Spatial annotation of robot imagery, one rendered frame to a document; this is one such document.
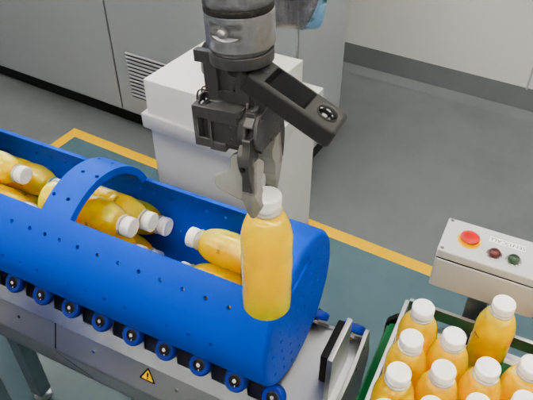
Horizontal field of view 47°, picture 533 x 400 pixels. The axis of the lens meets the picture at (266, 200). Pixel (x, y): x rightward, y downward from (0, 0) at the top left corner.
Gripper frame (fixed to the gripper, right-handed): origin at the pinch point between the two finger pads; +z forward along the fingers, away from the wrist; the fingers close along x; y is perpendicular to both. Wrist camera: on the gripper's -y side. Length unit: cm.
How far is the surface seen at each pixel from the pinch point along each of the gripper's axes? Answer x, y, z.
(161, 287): -0.9, 20.3, 24.0
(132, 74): -178, 164, 87
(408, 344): -12.8, -18.0, 33.1
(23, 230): -2, 50, 22
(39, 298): -3, 55, 42
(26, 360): -24, 102, 110
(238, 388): -2.1, 8.6, 45.8
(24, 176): -19, 67, 25
